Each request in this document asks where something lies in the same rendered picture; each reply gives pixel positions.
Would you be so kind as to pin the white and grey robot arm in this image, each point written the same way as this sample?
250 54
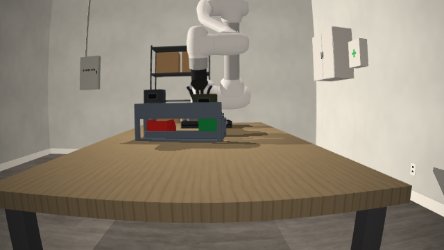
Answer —
228 43

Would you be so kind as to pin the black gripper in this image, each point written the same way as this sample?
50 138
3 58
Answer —
199 82

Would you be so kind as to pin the red bin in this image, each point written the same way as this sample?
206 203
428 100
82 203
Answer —
153 125

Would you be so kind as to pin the green bin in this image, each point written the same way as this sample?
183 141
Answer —
207 124

